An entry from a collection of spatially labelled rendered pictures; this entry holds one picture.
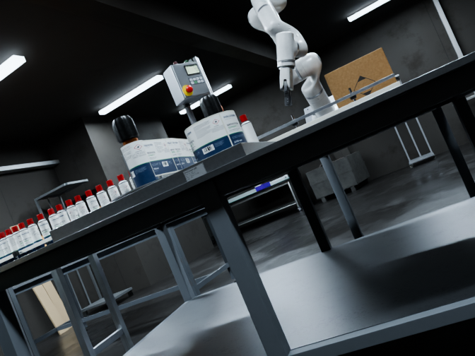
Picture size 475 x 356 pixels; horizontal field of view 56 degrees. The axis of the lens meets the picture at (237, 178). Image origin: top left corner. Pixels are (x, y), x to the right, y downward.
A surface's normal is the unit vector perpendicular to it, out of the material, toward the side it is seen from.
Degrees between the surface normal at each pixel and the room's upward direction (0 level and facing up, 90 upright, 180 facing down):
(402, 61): 90
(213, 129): 90
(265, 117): 90
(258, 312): 90
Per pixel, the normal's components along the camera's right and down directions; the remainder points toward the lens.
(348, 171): -0.55, 0.20
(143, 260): 0.83, -0.37
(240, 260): -0.29, 0.08
